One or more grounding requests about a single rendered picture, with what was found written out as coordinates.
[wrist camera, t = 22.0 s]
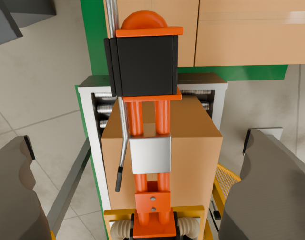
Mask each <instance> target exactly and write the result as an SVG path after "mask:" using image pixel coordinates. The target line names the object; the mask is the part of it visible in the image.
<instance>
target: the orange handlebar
mask: <svg viewBox="0 0 305 240"><path fill-rule="evenodd" d="M159 27H168V24H167V23H166V21H165V20H164V18H163V17H162V16H160V15H159V14H157V13H156V12H154V11H149V10H140V11H137V12H133V13H132V14H130V15H129V16H128V17H127V18H126V19H125V20H124V21H123V24H122V26H121V28H120V29H136V28H159ZM126 107H127V116H128V125H129V134H130V135H133V136H139V135H141V134H143V132H144V130H143V116H142V102H127V103H126ZM155 126H156V133H158V134H161V135H164V134H168V133H170V100H163V101H155ZM134 182H135V191H136V193H135V201H136V210H137V213H138V218H139V224H140V225H141V226H147V225H148V224H149V222H150V216H149V213H152V212H158V213H159V222H160V223H161V224H162V225H167V224H168V223H169V220H170V211H171V192H170V173H158V174H157V181H147V174H134Z"/></svg>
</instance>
